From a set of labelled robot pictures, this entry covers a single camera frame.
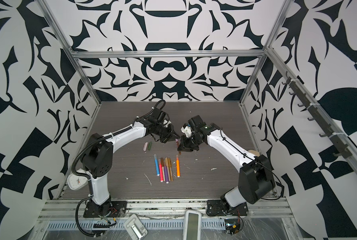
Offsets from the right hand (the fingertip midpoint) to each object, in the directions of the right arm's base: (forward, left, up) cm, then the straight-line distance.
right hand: (179, 148), depth 79 cm
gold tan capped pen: (-6, +5, -14) cm, 16 cm away
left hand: (+8, -2, -1) cm, 9 cm away
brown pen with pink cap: (+5, +1, -1) cm, 5 cm away
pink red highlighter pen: (-8, +10, -14) cm, 19 cm away
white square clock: (-13, +55, -10) cm, 57 cm away
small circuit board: (-32, -24, -16) cm, 44 cm away
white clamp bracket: (-33, +20, -13) cm, 41 cm away
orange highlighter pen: (-4, +1, -14) cm, 15 cm away
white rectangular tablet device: (-32, -5, -10) cm, 34 cm away
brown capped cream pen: (-5, +10, -14) cm, 18 cm away
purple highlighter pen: (-8, +8, -14) cm, 18 cm away
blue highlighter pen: (-4, +13, -14) cm, 19 cm away
